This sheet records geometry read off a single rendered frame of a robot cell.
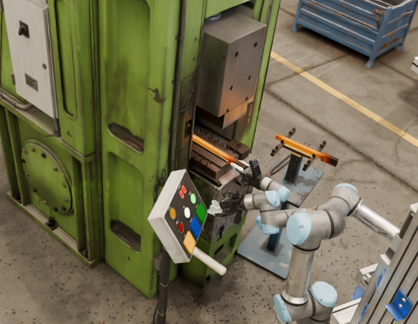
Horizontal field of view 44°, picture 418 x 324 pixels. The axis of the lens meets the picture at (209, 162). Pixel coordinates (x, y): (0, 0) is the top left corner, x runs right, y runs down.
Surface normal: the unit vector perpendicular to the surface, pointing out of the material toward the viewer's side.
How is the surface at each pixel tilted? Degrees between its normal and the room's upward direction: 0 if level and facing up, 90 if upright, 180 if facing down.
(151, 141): 89
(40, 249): 0
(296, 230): 83
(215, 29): 0
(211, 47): 90
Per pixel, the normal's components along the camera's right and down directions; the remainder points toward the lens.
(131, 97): -0.63, 0.43
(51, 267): 0.11, -0.76
